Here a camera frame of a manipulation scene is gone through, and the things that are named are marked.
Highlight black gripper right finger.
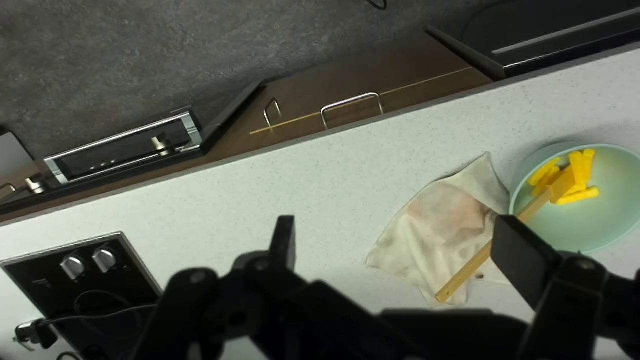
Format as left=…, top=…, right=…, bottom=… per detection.
left=491, top=216, right=608, bottom=348

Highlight yellow plastic fries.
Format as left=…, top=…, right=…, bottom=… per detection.
left=526, top=147, right=599, bottom=205

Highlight black oven front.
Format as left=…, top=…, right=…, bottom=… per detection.
left=425, top=0, right=640, bottom=79

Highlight wooden spoon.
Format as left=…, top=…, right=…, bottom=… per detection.
left=434, top=163, right=579, bottom=305

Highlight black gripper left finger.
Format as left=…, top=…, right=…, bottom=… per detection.
left=233, top=216, right=310, bottom=313

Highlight black stove cooktop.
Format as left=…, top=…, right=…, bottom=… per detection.
left=2, top=231, right=161, bottom=360

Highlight mint green bowl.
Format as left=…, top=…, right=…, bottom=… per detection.
left=508, top=142, right=640, bottom=252

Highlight brown lower cabinet drawers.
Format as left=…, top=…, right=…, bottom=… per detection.
left=205, top=37, right=496, bottom=161

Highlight black dishwasher front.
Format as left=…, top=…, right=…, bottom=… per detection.
left=0, top=0, right=267, bottom=221

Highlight stained white cloth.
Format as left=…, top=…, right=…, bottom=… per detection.
left=366, top=154, right=510, bottom=302

